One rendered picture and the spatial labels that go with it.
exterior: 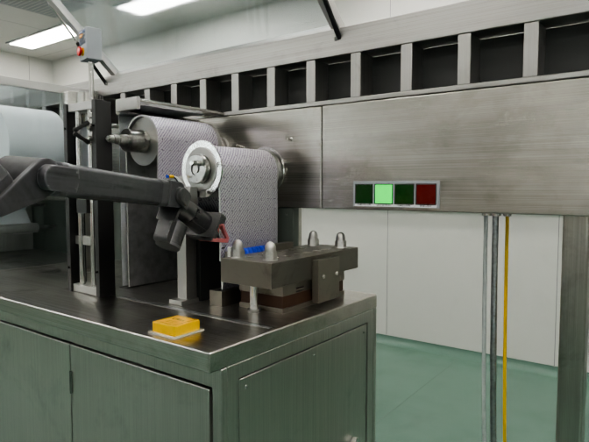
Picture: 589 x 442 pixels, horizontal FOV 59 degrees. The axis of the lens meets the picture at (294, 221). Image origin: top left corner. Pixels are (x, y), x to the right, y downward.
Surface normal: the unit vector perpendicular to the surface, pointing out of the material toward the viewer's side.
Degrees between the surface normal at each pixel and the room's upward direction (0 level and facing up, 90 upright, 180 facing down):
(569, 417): 90
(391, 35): 90
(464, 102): 90
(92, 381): 90
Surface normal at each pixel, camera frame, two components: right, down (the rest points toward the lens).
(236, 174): 0.80, 0.04
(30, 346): -0.59, 0.05
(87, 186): 0.94, 0.15
